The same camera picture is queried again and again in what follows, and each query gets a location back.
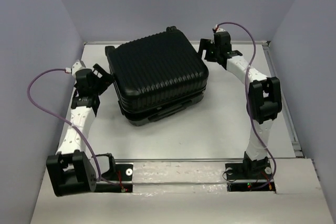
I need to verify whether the black hard-shell suitcase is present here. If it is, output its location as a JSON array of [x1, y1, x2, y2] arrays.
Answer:
[[104, 26, 209, 126]]

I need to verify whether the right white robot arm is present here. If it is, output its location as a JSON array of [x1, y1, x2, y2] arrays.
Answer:
[[198, 30, 282, 182]]

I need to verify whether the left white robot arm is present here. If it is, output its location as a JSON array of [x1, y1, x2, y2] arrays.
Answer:
[[46, 60, 116, 197]]

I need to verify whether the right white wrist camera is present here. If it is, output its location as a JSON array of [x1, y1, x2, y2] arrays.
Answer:
[[212, 26, 226, 34]]

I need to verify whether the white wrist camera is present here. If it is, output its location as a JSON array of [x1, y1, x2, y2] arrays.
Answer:
[[212, 26, 226, 34], [71, 60, 86, 76]]

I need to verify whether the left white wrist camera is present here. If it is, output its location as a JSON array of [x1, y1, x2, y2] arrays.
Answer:
[[71, 60, 86, 76]]

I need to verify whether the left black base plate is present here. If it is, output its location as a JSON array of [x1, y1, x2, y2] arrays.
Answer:
[[94, 163, 133, 193]]

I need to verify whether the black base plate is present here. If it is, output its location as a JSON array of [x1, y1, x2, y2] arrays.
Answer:
[[94, 163, 133, 193], [222, 163, 276, 193]]

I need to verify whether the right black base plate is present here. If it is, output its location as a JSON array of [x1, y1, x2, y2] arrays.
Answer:
[[222, 163, 276, 193]]

